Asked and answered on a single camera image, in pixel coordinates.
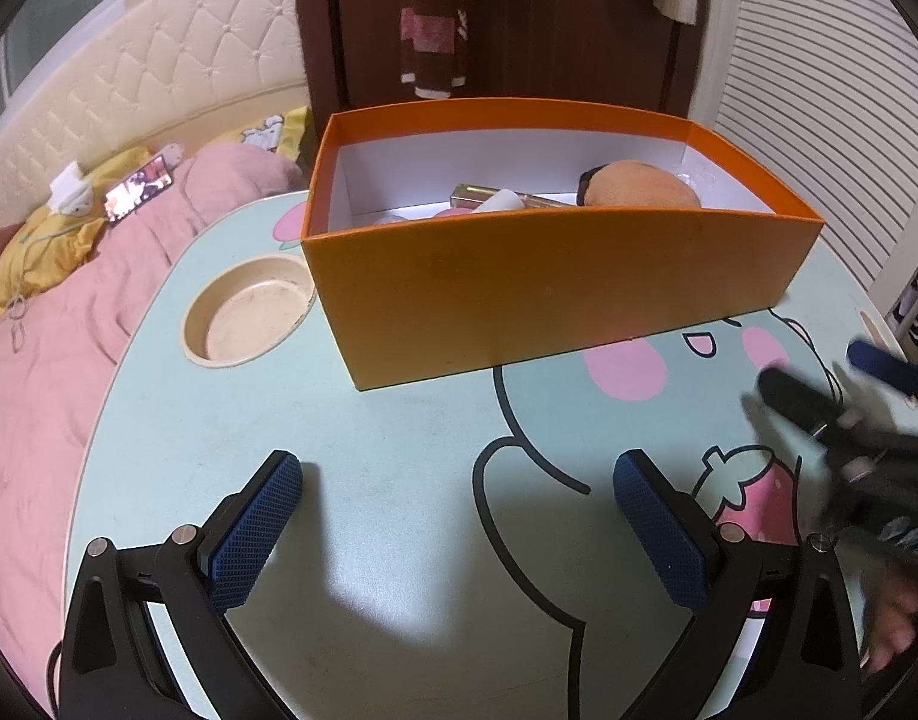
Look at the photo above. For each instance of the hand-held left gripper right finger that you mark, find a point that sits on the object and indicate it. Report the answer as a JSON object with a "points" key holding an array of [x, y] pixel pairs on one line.
{"points": [[658, 532]]}

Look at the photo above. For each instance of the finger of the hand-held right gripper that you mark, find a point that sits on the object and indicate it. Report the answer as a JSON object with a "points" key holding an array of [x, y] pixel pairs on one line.
{"points": [[800, 399], [883, 365]]}

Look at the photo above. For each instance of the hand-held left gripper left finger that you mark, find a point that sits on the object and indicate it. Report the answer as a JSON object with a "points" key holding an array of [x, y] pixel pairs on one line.
{"points": [[253, 532]]}

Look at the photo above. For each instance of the clear plastic wrap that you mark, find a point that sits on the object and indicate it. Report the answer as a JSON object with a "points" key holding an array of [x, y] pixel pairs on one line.
{"points": [[688, 181]]}

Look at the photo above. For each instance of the orange cardboard box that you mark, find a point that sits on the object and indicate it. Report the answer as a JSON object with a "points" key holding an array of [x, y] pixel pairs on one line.
{"points": [[541, 292]]}

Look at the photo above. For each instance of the tan plush toy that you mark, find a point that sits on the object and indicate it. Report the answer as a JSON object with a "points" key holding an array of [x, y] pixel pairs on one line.
{"points": [[639, 184]]}

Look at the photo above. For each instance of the gold perfume bottle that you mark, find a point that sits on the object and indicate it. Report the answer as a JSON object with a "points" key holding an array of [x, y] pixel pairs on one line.
{"points": [[550, 201]]}

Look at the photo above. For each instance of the white cosmetic tube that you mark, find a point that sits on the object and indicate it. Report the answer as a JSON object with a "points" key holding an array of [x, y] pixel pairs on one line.
{"points": [[496, 202]]}

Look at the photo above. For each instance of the pink heart-shaped case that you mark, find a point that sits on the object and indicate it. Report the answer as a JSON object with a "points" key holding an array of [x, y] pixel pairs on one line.
{"points": [[451, 213]]}

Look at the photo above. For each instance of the mint cartoon desktop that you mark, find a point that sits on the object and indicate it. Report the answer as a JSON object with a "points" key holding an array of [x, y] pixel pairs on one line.
{"points": [[399, 427]]}

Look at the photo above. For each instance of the person's right hand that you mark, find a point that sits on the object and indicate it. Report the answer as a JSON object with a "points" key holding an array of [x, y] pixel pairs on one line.
{"points": [[898, 615]]}

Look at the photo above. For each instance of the pink blanket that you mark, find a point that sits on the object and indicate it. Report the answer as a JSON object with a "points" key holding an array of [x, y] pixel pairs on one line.
{"points": [[69, 330]]}

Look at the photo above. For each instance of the white slatted closet door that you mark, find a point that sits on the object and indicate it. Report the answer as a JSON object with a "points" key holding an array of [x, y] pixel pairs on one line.
{"points": [[819, 90]]}

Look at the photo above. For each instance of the smartphone with lit screen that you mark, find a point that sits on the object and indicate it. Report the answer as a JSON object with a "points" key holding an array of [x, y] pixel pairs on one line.
{"points": [[138, 190]]}

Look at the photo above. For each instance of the white charger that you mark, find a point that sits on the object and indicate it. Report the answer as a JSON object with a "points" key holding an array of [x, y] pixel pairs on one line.
{"points": [[73, 191]]}

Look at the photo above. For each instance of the yellow cartoon pillow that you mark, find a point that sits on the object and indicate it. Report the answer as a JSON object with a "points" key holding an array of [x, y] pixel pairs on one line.
{"points": [[268, 133]]}

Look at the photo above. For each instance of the dark brown door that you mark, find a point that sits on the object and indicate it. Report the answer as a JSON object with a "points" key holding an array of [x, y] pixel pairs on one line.
{"points": [[549, 30]]}

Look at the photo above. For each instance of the cream tufted headboard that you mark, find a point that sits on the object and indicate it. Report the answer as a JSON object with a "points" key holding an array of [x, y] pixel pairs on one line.
{"points": [[166, 52]]}

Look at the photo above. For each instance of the brown pink striped scarf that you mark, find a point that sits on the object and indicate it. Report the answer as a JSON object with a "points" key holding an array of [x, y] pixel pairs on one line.
{"points": [[433, 30]]}

